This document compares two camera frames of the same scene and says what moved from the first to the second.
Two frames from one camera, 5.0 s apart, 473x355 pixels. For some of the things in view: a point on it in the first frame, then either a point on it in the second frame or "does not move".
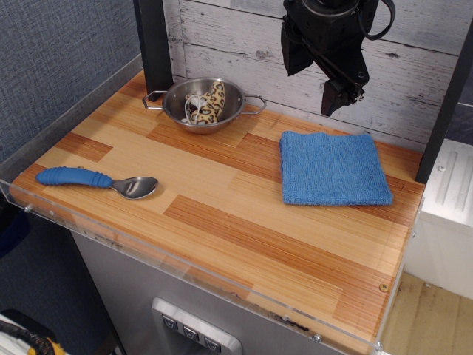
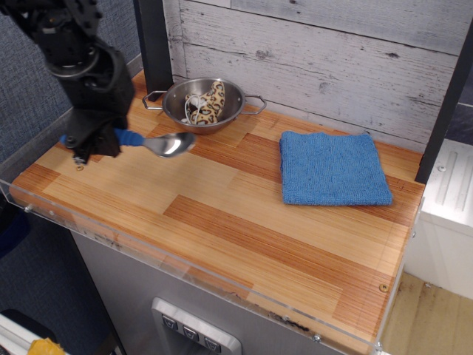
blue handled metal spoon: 129,188 -> 168,144
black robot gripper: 332,31 -> 97,86
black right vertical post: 445,117 does not move
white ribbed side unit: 440,254 does not move
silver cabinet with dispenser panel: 155,310 does not move
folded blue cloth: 329,168 does not move
